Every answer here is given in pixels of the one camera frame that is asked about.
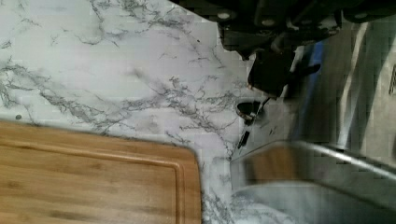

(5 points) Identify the stainless steel toaster oven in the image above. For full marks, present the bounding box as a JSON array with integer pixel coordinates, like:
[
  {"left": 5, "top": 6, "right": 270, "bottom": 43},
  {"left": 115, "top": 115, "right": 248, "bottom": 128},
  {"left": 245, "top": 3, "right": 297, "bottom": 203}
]
[{"left": 288, "top": 16, "right": 396, "bottom": 166}]

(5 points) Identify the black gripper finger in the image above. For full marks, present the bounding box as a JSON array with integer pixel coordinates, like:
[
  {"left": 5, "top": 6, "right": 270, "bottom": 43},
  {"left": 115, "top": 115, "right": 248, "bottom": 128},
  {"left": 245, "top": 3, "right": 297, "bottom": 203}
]
[{"left": 247, "top": 51, "right": 320, "bottom": 97}]

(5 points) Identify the stainless steel slot toaster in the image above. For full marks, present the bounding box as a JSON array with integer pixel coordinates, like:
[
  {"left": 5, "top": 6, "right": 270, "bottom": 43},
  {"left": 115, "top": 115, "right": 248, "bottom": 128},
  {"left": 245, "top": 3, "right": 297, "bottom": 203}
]
[{"left": 229, "top": 96, "right": 396, "bottom": 224}]

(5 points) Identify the wooden cutting board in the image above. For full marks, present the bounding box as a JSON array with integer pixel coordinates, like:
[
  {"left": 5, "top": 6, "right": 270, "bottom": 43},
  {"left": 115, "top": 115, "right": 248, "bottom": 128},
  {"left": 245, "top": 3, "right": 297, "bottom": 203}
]
[{"left": 1, "top": 121, "right": 202, "bottom": 224}]

